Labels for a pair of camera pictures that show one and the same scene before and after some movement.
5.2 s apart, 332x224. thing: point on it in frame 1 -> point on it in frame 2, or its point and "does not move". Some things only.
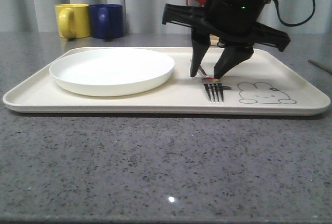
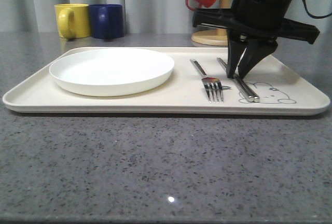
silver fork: [213, 87] does not move
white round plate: [111, 72] does not move
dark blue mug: [107, 21] does not move
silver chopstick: [320, 66] -> [244, 91]
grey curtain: [27, 2] does not move
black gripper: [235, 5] -> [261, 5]
